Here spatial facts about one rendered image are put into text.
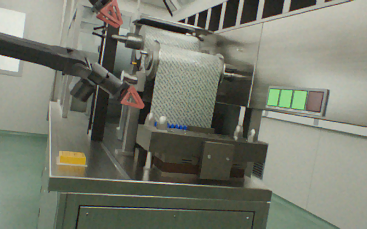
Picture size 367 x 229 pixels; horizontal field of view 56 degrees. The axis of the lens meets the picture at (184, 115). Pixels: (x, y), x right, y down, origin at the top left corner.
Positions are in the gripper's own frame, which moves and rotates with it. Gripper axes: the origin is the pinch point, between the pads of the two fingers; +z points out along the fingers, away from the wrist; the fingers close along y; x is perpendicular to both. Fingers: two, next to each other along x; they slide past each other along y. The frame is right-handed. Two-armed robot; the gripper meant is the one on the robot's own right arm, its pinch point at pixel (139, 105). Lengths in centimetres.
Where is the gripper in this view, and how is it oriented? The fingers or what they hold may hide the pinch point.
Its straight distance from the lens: 116.8
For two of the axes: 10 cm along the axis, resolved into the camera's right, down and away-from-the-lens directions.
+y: 3.3, 1.1, -9.4
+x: 5.7, -8.2, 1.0
